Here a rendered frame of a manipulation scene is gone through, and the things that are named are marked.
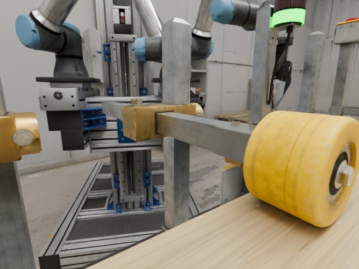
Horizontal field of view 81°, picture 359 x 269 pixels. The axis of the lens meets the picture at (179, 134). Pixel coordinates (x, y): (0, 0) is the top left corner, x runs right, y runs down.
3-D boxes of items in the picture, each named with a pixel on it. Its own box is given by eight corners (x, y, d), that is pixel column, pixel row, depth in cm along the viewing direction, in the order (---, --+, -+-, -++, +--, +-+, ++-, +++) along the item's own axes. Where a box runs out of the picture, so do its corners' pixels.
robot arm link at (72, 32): (88, 57, 102) (86, 26, 99) (66, 53, 90) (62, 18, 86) (69, 58, 106) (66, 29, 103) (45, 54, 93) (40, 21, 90)
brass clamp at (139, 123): (122, 135, 35) (119, 104, 34) (185, 126, 43) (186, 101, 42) (137, 143, 30) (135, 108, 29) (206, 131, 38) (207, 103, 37)
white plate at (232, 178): (218, 206, 53) (220, 169, 51) (274, 180, 68) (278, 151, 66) (220, 207, 53) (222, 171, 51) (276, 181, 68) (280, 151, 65)
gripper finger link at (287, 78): (289, 94, 67) (293, 65, 65) (289, 94, 65) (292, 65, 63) (273, 94, 69) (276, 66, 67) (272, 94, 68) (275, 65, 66)
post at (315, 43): (288, 183, 72) (307, 32, 61) (293, 180, 74) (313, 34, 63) (298, 187, 69) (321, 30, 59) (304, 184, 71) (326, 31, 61)
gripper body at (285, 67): (291, 80, 71) (295, 42, 68) (287, 80, 64) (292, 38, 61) (267, 81, 75) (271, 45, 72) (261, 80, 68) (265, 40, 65)
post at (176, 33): (165, 266, 45) (161, 20, 34) (178, 258, 47) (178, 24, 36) (174, 277, 42) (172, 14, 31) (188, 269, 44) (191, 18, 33)
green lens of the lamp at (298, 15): (265, 26, 44) (266, 14, 44) (281, 30, 48) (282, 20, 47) (294, 18, 40) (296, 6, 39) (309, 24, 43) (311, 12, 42)
